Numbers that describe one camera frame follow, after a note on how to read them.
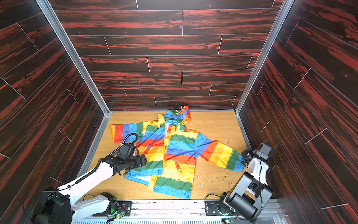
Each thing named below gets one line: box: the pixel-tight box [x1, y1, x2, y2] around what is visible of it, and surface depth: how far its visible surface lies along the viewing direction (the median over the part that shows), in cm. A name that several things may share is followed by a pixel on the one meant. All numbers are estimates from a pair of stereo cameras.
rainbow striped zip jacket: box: [110, 105, 246, 199], surface depth 97 cm
